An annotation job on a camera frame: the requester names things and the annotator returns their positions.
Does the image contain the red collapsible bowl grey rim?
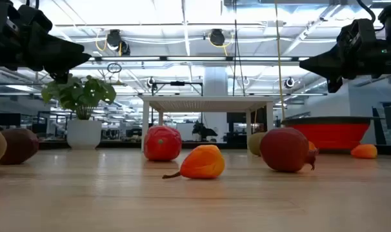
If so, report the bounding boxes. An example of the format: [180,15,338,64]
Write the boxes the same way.
[281,115,372,151]

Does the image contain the black aluminium table frame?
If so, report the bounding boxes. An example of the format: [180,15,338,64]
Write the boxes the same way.
[37,140,391,156]

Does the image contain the white perforated shelf riser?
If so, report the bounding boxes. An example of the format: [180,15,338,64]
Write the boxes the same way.
[139,95,276,152]

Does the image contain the black hanging cables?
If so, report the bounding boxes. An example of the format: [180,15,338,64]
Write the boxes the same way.
[231,0,246,97]

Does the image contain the red toy fruit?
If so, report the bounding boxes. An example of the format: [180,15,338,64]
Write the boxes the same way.
[143,124,183,162]

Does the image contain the olive green toy kiwi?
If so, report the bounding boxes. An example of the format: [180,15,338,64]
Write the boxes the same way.
[246,131,268,157]

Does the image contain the green plant in white pot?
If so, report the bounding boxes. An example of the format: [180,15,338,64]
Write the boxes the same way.
[40,73,117,150]

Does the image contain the small orange pear with stem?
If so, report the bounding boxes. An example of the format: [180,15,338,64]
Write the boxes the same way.
[161,144,226,180]
[350,143,379,160]

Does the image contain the dark red toy pomegranate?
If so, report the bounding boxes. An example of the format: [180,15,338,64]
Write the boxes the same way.
[259,126,319,173]

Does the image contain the dark red-brown oval fruit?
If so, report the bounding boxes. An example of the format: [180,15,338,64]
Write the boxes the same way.
[0,127,40,166]

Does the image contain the black background robot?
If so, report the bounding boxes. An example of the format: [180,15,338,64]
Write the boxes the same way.
[192,121,218,142]

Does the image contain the black background stand frame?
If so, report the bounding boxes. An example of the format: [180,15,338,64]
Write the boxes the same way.
[150,81,204,97]

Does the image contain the black ceiling cable reel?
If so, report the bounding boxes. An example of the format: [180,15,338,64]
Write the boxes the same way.
[95,28,132,56]
[203,28,235,56]

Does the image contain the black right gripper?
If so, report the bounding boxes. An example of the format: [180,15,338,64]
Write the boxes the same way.
[299,18,391,94]

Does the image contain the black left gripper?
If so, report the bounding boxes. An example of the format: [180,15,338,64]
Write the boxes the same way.
[1,0,92,85]

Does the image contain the black background monitor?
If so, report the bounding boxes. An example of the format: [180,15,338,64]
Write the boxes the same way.
[0,112,21,127]

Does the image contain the black hanging cable loop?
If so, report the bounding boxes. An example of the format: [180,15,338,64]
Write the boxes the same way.
[106,62,123,74]

